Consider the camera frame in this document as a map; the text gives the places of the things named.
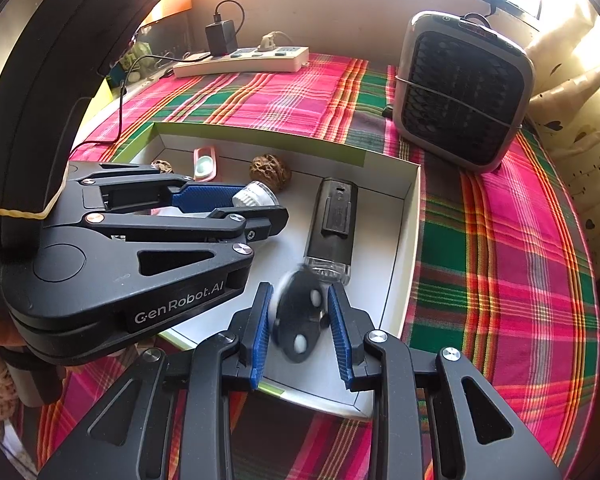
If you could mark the brown walnut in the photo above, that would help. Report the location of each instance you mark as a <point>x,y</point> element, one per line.
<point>162,166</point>
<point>270,172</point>

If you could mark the grey fan heater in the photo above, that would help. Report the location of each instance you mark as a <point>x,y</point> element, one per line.
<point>460,90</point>

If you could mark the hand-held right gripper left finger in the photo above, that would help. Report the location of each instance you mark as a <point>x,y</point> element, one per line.
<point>261,330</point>

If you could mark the black disc toy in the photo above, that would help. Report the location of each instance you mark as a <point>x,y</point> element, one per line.
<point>300,320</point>

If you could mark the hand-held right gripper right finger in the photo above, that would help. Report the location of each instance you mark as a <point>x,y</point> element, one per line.
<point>337,335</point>

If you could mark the plaid tablecloth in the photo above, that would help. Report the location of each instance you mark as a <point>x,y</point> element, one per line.
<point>505,260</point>

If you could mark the white power plug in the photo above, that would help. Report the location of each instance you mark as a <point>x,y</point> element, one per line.
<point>267,42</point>

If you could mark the yellow rubber band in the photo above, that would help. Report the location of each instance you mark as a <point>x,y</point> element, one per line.
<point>10,214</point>

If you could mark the green white cardboard box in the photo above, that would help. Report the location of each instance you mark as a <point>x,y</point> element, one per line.
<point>375,220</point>

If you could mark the beige heart print curtain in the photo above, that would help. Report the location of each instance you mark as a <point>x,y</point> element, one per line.
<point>580,135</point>

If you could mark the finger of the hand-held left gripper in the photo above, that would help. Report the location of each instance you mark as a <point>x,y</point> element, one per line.
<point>205,196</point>
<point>260,222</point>

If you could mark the pink toy shoe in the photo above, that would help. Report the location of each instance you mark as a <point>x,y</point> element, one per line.
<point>205,165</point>

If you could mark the white round cap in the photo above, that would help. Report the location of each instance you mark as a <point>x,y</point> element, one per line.
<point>255,194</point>

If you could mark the beige power strip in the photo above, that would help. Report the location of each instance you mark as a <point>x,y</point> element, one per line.
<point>240,65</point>

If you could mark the black charger adapter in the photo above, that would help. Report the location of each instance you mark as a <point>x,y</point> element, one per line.
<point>221,37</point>

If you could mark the black flashlight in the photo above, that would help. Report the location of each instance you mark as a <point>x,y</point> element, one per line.
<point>332,220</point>

